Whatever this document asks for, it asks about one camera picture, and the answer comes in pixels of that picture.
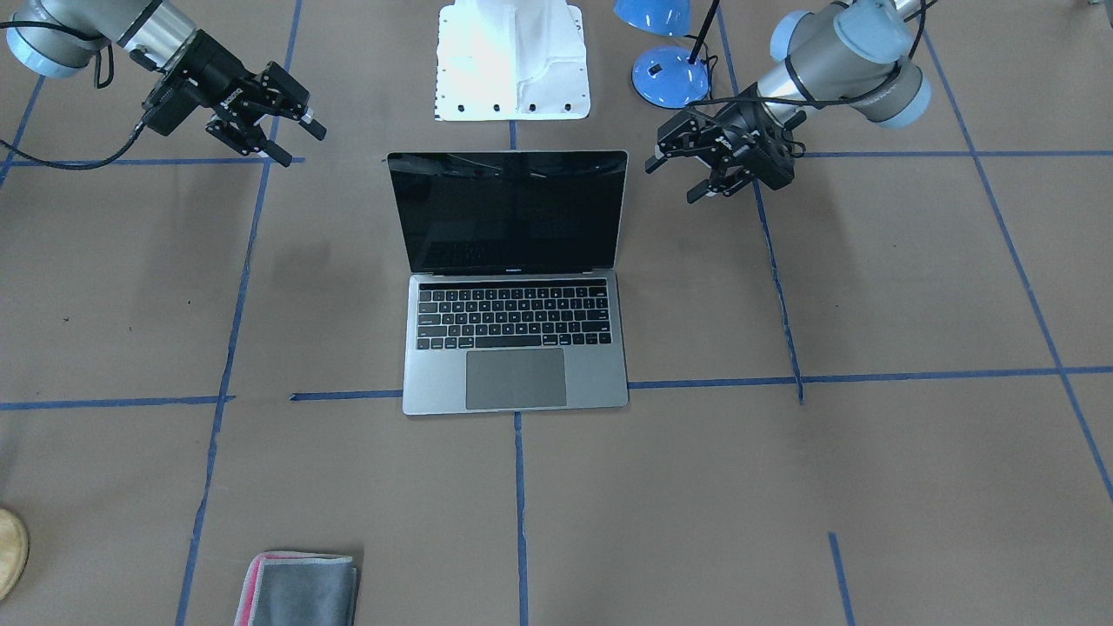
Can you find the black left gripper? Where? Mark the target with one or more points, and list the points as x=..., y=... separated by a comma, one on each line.
x=746, y=132

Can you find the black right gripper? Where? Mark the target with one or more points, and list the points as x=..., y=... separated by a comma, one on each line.
x=211, y=71

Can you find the grey laptop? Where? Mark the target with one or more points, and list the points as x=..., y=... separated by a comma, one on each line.
x=512, y=302

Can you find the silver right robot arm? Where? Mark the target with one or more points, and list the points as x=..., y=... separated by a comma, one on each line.
x=59, y=38

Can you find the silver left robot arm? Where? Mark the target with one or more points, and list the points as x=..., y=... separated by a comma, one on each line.
x=851, y=53

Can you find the blue desk lamp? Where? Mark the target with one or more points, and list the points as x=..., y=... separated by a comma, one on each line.
x=673, y=76

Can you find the grey and pink folded cloth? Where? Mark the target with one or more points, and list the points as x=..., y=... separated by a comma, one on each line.
x=298, y=588

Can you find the round wooden stand base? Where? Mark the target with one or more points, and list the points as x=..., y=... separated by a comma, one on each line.
x=15, y=550

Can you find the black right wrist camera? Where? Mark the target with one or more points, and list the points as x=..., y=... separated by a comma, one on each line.
x=170, y=102

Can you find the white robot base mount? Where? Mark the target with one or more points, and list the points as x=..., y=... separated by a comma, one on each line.
x=511, y=60

